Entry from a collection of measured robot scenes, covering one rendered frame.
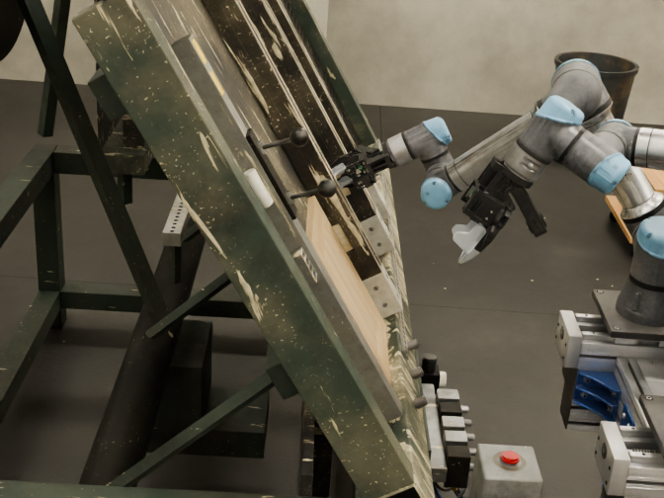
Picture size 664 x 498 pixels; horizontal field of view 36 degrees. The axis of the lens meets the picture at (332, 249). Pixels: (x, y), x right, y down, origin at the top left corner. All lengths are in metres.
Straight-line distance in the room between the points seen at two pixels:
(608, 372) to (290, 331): 0.98
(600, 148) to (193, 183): 0.72
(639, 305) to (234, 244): 1.11
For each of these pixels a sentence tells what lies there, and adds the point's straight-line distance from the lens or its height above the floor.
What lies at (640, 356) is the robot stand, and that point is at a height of 0.95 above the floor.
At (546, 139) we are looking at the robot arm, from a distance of 1.90.
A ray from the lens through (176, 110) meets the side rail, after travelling 1.78.
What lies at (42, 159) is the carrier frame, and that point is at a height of 0.79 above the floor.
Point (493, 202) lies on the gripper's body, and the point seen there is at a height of 1.49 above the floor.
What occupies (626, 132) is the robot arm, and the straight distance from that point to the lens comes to 2.01.
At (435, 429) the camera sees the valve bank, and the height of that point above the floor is 0.74.
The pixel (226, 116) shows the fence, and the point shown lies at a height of 1.57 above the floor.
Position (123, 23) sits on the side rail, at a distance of 1.76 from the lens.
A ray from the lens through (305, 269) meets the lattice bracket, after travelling 2.10.
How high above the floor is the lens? 2.19
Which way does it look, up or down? 25 degrees down
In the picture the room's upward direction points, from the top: 4 degrees clockwise
